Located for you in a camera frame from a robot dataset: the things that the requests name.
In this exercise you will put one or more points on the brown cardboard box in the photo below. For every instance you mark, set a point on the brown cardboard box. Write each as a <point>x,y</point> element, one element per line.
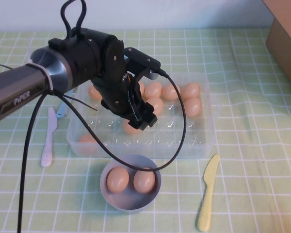
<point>286,48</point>

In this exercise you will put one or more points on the beige egg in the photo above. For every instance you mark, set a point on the beige egg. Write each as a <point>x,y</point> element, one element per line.
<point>144,182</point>
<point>193,107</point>
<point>129,130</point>
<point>158,104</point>
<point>93,93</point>
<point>153,89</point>
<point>141,88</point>
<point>86,144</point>
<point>169,92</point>
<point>191,91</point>
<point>118,180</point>

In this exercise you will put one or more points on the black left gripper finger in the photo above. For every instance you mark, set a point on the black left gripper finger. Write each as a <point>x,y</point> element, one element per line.
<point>138,125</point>
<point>151,119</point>

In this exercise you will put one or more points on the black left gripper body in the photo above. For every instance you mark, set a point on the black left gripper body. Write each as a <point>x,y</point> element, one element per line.
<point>126,102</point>

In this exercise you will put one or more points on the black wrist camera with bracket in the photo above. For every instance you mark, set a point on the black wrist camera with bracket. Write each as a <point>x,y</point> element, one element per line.
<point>140,59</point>

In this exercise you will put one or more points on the light blue plastic fork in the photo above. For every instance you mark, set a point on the light blue plastic fork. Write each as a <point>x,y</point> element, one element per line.
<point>60,112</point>

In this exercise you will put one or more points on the transparent plastic egg box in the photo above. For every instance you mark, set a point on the transparent plastic egg box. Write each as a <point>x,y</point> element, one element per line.
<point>198,136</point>

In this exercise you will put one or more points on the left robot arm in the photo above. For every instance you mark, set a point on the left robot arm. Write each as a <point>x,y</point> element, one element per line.
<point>19,85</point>

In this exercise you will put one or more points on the yellow plastic knife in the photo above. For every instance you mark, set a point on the yellow plastic knife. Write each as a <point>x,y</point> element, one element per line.
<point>207,194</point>

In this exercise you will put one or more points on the pale pink plastic knife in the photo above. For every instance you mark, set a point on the pale pink plastic knife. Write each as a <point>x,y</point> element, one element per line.
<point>48,143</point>

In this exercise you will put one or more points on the grey round bowl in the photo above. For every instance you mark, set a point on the grey round bowl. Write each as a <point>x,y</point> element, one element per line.
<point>131,204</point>

